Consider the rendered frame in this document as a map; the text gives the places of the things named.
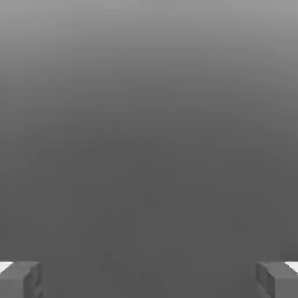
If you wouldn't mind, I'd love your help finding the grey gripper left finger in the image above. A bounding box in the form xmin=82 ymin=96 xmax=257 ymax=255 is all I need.
xmin=0 ymin=260 xmax=44 ymax=298

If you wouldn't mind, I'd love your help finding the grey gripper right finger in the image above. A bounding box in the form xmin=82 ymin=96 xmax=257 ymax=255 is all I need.
xmin=255 ymin=260 xmax=298 ymax=298

